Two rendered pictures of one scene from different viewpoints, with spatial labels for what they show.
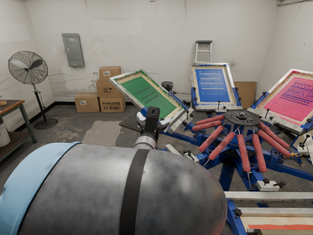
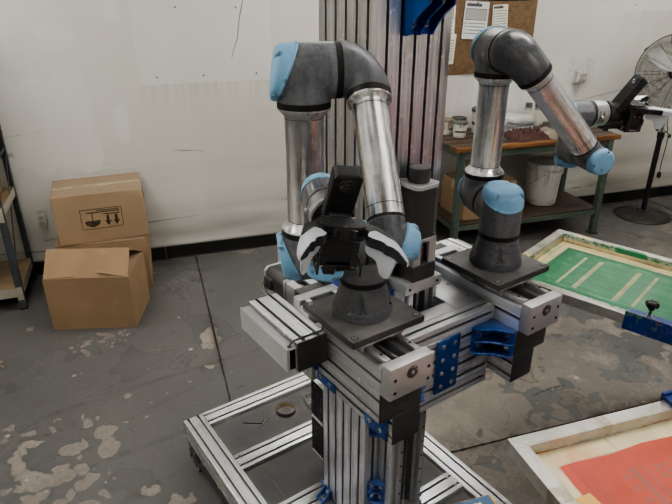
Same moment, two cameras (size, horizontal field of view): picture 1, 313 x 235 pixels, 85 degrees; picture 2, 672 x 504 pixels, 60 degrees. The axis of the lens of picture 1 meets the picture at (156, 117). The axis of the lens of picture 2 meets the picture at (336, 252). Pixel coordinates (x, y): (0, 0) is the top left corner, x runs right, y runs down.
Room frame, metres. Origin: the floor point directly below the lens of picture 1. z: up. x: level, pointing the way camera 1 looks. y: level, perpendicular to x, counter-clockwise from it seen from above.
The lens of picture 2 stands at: (-0.82, -1.40, 2.02)
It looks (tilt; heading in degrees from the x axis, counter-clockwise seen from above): 25 degrees down; 72
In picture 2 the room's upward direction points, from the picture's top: straight up
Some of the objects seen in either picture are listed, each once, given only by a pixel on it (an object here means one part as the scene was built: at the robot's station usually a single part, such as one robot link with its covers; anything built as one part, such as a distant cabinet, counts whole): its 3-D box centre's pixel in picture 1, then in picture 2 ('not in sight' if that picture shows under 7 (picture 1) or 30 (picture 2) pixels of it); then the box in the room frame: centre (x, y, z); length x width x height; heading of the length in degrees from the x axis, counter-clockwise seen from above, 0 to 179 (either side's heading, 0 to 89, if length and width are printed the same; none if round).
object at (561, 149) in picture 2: not in sight; (571, 149); (0.40, 0.03, 1.56); 0.11 x 0.08 x 0.11; 82
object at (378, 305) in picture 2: not in sight; (362, 292); (-0.35, -0.19, 1.31); 0.15 x 0.15 x 0.10
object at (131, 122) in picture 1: (172, 134); not in sight; (1.72, -0.19, 0.91); 1.34 x 0.40 x 0.08; 59
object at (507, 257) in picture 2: not in sight; (496, 245); (0.12, -0.05, 1.31); 0.15 x 0.15 x 0.10
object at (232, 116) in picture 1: (227, 169); not in sight; (1.38, -0.77, 0.67); 0.39 x 0.39 x 1.35
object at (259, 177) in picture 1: (261, 183); not in sight; (0.88, -0.76, 1.02); 0.17 x 0.06 x 0.05; 179
